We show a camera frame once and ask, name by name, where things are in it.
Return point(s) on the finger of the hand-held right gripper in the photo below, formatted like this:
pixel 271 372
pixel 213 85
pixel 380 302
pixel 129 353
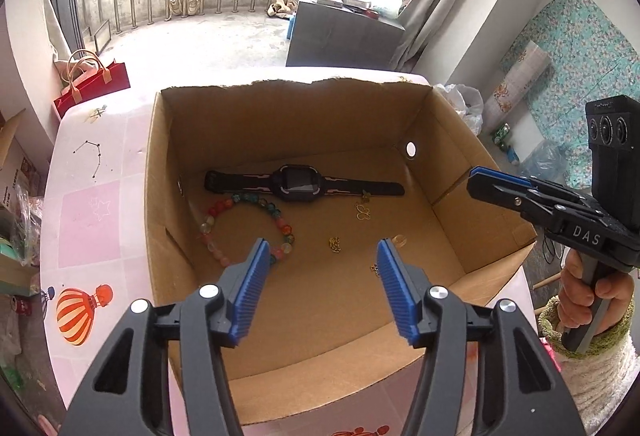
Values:
pixel 500 176
pixel 495 191

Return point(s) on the plain gold hoop earring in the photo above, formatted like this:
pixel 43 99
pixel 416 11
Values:
pixel 395 243

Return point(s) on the pink and black digital watch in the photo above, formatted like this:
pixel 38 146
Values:
pixel 295 181

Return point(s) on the large cardboard box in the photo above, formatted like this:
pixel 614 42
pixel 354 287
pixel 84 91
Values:
pixel 320 316

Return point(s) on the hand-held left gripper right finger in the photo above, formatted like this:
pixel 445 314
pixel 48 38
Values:
pixel 395 291

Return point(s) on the red gift bag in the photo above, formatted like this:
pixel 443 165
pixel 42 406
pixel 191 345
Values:
pixel 100 89

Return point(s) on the dark picture frame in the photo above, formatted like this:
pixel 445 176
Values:
pixel 102 36

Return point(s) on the beige shoe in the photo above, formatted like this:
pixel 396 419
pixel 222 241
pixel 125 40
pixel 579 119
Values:
pixel 175 4
pixel 194 0

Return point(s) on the grey cabinet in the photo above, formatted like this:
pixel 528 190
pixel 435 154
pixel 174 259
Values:
pixel 345 36

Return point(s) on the green drink cans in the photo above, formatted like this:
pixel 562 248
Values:
pixel 502 136

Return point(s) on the pink cloth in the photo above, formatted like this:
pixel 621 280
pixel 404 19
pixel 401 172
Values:
pixel 552 351

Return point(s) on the person's right hand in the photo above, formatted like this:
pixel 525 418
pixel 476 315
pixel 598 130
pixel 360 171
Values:
pixel 615 296

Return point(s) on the printed paper gift bag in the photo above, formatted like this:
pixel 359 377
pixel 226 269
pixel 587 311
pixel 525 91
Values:
pixel 520 81

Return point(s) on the bag of clear plastic bottles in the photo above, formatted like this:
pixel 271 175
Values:
pixel 545 159

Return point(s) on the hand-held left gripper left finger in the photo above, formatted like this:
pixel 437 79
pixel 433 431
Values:
pixel 250 291

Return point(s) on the gold outline butterfly charm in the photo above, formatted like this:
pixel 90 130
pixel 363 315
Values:
pixel 363 211

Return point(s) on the small gold earring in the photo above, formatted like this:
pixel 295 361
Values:
pixel 334 243

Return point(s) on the beige sandals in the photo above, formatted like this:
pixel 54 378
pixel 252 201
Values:
pixel 281 8

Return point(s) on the black metal rack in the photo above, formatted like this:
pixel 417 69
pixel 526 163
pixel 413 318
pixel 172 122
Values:
pixel 62 6

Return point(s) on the turquoise floral mat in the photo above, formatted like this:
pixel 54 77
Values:
pixel 575 66

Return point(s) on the clear plastic bags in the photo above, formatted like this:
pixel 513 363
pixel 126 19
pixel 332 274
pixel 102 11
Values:
pixel 22 226

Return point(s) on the white plastic bag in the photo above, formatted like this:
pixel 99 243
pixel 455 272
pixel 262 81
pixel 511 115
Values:
pixel 465 104

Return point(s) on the person's right forearm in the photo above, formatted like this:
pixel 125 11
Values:
pixel 595 381

